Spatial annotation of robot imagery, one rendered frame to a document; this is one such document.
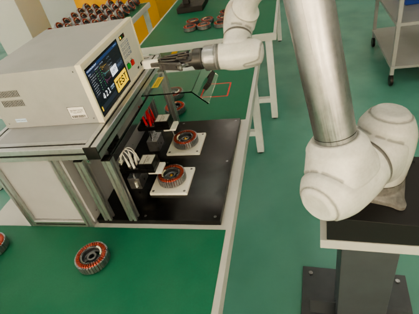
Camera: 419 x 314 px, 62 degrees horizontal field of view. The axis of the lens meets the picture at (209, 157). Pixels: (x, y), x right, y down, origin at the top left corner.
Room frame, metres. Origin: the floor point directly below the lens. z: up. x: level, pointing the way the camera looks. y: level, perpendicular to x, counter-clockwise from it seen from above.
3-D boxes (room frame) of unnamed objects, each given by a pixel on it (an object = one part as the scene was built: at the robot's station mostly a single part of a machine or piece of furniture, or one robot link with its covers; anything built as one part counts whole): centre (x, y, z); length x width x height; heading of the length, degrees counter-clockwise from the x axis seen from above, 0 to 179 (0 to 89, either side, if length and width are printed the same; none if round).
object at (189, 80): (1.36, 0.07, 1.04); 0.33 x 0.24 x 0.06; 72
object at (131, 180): (1.12, 0.30, 0.80); 0.08 x 0.05 x 0.06; 162
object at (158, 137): (1.35, 0.22, 0.80); 0.08 x 0.05 x 0.06; 162
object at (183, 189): (1.08, 0.16, 0.78); 0.15 x 0.15 x 0.01; 72
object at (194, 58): (1.23, -0.02, 1.18); 0.09 x 0.08 x 0.07; 72
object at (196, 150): (1.31, 0.09, 0.78); 0.15 x 0.15 x 0.01; 72
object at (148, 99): (1.22, 0.22, 1.03); 0.62 x 0.01 x 0.03; 162
